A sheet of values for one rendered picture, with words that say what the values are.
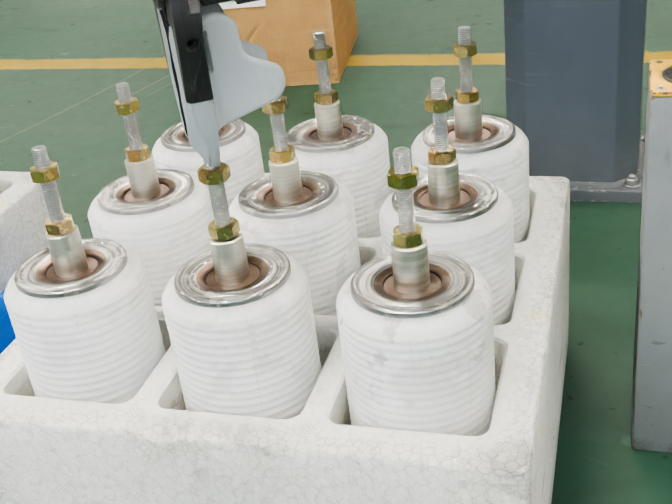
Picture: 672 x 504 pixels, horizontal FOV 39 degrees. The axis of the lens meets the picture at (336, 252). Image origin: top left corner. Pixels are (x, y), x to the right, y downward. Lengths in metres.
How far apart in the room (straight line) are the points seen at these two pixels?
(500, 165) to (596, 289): 0.33
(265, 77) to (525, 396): 0.25
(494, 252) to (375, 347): 0.15
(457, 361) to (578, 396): 0.35
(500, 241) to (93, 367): 0.29
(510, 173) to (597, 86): 0.44
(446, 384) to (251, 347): 0.12
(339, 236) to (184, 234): 0.12
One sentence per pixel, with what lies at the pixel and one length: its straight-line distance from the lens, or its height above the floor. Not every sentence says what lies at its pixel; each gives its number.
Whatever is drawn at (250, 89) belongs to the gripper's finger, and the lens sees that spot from 0.55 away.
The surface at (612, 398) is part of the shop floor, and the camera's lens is 0.90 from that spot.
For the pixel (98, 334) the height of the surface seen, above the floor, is 0.22.
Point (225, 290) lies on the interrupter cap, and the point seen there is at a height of 0.25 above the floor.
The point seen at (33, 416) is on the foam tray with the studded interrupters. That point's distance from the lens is 0.66.
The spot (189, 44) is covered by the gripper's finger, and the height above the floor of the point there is 0.41.
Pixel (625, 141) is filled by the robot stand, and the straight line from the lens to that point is 1.22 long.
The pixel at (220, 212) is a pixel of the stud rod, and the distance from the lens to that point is 0.59.
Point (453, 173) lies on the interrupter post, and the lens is 0.66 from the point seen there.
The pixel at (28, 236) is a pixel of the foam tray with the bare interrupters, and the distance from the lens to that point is 1.01.
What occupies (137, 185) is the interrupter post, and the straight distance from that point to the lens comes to 0.75.
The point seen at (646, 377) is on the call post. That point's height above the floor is 0.08.
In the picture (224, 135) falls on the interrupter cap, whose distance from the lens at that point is 0.84.
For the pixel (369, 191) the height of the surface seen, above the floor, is 0.21.
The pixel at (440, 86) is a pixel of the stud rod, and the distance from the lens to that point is 0.64.
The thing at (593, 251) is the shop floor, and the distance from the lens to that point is 1.12.
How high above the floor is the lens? 0.55
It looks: 29 degrees down
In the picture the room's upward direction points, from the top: 7 degrees counter-clockwise
